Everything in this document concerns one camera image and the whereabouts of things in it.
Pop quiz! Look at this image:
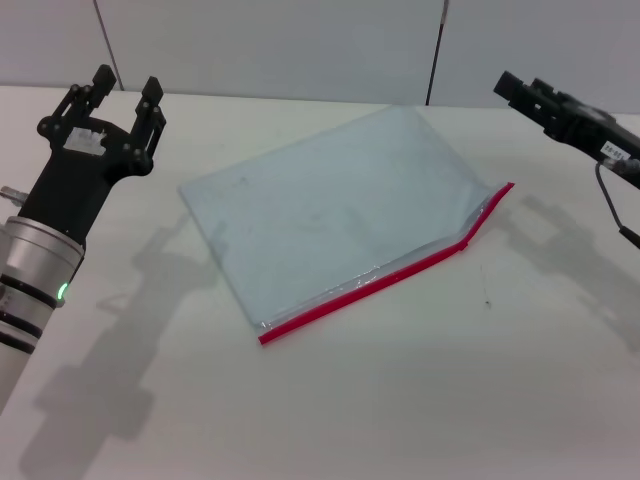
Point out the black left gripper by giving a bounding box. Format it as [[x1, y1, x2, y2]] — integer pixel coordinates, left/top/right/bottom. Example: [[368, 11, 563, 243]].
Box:
[[17, 63, 167, 246]]

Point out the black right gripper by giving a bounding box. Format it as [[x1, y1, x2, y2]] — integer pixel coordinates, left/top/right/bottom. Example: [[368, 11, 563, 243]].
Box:
[[493, 70, 640, 190]]

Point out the thin grey gripper cable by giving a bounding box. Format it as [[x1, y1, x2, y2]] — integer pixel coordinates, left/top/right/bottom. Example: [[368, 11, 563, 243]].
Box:
[[594, 158, 640, 250]]

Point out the clear document bag red zipper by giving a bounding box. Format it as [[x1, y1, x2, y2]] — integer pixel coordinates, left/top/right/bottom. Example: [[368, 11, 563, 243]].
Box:
[[178, 103, 516, 347]]

